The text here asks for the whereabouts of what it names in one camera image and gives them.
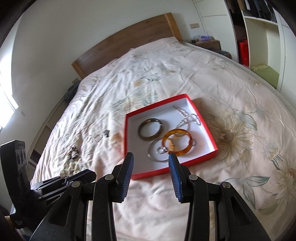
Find wooden headboard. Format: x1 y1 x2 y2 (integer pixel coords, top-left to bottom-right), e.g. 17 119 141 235
71 13 184 78

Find silver chain necklace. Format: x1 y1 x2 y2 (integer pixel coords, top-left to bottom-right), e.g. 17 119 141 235
172 105 201 137

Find red bag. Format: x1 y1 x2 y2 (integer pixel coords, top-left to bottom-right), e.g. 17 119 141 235
238 39 250 68

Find dark backpack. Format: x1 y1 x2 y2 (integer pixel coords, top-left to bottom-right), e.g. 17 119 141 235
66 82 80 100

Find hanging clothes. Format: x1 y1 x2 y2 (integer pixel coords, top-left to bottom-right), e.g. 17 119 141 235
225 0 278 23

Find window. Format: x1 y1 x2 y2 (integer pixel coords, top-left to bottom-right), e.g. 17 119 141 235
0 67 19 130

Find dark beaded bracelet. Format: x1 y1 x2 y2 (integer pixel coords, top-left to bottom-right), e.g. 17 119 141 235
68 147 80 160

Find white wardrobe door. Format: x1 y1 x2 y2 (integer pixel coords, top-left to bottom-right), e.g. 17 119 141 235
194 0 234 54

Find dark brown bangle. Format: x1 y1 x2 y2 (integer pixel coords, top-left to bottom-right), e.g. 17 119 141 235
138 118 164 140

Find floral bed blanket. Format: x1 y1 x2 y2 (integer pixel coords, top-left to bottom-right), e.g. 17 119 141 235
30 37 296 241

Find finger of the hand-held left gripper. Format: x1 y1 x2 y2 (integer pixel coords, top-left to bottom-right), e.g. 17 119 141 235
30 169 97 191
37 184 70 200

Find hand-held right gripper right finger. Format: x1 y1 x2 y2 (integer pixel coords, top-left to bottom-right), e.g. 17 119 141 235
168 153 272 241

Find open white shelf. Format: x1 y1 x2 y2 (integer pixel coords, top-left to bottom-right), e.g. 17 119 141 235
225 0 296 93

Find green cushion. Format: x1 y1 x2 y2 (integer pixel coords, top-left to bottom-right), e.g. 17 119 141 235
251 64 279 89

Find amber bangle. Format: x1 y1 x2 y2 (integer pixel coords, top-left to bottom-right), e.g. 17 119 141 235
162 129 193 155

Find red jewelry box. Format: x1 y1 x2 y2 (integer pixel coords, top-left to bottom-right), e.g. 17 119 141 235
124 93 219 181

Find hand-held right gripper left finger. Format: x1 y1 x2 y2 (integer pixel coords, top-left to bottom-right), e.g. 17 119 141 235
29 152 134 241

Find wooden nightstand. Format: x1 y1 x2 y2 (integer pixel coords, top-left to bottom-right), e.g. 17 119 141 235
191 39 221 52

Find silver bangle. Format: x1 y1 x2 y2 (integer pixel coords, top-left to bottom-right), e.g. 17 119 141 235
147 137 176 162

